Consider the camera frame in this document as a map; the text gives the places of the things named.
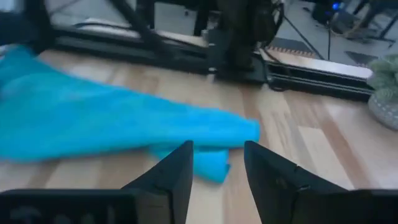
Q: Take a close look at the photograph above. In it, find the potted green artificial plant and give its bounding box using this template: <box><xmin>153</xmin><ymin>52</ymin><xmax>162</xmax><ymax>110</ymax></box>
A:
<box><xmin>368</xmin><ymin>54</ymin><xmax>398</xmax><ymax>131</ymax></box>

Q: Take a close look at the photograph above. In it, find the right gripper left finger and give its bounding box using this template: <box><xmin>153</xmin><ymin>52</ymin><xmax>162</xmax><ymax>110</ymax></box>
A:
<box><xmin>0</xmin><ymin>140</ymin><xmax>194</xmax><ymax>224</ymax></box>

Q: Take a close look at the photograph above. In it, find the black aluminium table frame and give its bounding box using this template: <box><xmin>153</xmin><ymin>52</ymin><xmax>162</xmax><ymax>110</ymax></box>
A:
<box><xmin>0</xmin><ymin>0</ymin><xmax>374</xmax><ymax>102</ymax></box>

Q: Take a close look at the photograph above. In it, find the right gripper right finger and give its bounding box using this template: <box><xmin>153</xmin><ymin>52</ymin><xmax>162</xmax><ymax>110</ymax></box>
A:
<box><xmin>244</xmin><ymin>141</ymin><xmax>398</xmax><ymax>224</ymax></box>

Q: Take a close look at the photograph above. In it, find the blue microfiber towel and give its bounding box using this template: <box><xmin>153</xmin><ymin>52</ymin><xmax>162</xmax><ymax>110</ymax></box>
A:
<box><xmin>0</xmin><ymin>45</ymin><xmax>261</xmax><ymax>184</ymax></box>

